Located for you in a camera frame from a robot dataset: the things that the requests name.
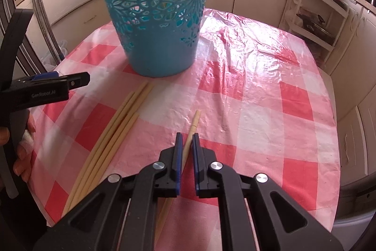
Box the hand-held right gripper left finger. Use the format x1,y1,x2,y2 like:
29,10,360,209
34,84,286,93
33,133,183,251

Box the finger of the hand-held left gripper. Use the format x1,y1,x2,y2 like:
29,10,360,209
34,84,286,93
31,72,59,82
6,72,90,109

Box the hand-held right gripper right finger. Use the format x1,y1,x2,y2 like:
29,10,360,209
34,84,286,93
191,134,345,251

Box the light wooden chopstick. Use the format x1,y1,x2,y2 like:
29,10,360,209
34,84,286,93
88,112,140,193
79,83,155,199
62,92,136,215
70,81,149,204
154,110,203,244

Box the blue perforated plastic basket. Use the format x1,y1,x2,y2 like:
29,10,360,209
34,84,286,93
92,0,215,77

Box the person's left hand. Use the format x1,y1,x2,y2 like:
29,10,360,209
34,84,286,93
13,115,36,184

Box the white plastic bag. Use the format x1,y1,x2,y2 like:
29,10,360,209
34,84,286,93
43,39,69,67

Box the white drawer base cabinet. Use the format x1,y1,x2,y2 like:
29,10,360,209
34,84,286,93
10,0,114,46

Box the red checkered plastic tablecloth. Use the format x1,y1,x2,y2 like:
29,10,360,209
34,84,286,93
28,7,343,251

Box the black lidded pot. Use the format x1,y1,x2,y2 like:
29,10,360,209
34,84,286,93
296,13,336,46

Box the white kitchen trolley rack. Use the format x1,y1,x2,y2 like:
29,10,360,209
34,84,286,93
280,0,352,64

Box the white base cabinets with drawers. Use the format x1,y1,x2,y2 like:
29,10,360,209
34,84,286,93
322,0,376,190

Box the metal sliding door frame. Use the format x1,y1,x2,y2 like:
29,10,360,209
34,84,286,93
0,0,39,78

